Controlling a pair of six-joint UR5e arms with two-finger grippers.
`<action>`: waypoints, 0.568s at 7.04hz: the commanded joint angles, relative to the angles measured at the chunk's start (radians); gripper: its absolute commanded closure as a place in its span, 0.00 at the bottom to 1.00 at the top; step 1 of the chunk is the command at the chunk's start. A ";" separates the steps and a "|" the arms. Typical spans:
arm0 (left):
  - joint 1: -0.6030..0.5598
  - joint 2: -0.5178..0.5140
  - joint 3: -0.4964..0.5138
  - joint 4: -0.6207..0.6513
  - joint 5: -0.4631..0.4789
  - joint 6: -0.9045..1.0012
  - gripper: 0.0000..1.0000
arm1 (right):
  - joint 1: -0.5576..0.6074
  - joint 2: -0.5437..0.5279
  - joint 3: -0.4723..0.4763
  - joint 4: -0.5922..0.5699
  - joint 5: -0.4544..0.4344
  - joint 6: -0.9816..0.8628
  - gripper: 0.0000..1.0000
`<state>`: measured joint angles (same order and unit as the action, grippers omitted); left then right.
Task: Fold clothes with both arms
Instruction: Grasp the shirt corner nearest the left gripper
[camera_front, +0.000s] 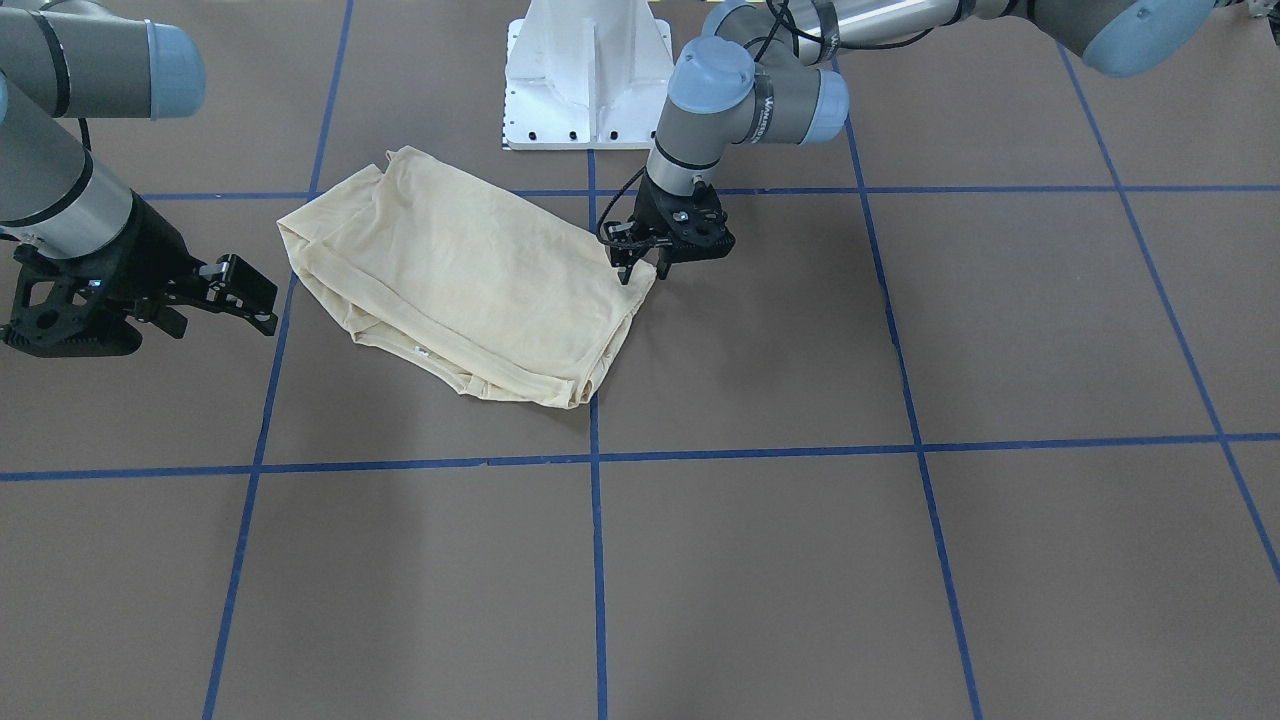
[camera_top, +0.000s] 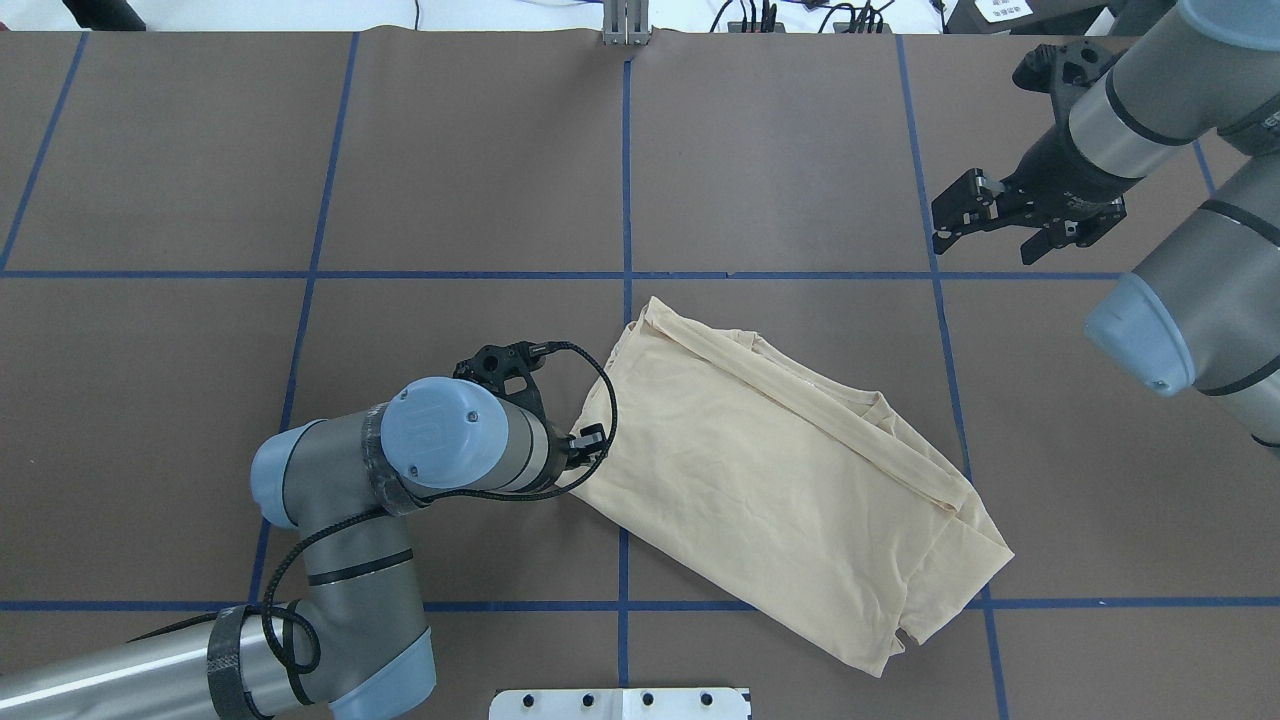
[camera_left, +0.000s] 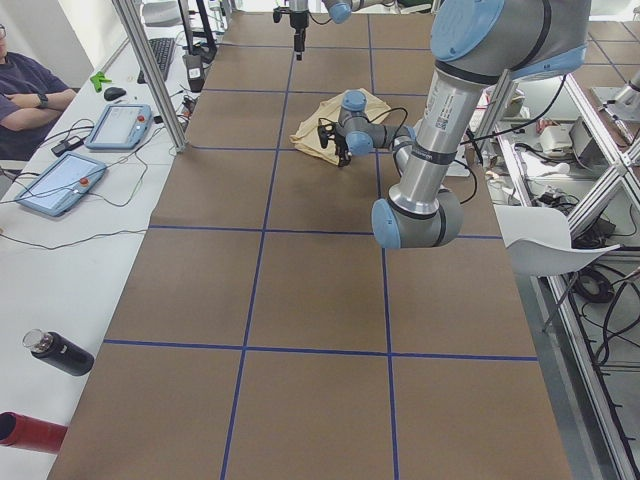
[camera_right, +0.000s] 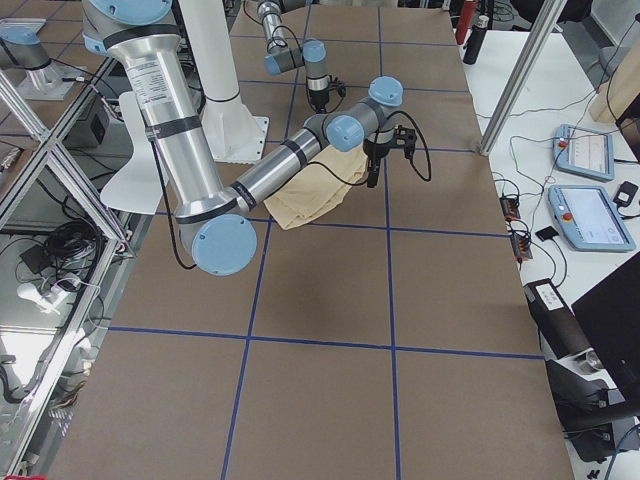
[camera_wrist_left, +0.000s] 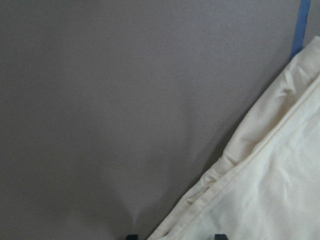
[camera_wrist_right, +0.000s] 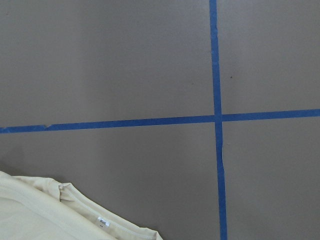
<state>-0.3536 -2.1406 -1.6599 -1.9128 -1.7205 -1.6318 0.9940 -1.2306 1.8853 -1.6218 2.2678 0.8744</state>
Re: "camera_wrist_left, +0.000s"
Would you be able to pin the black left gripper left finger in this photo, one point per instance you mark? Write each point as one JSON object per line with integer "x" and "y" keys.
{"x": 132, "y": 237}

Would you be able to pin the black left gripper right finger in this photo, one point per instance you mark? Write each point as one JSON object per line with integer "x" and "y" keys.
{"x": 220, "y": 237}

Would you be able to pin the beige long-sleeve printed shirt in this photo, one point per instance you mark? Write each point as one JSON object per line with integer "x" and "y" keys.
{"x": 266, "y": 184}

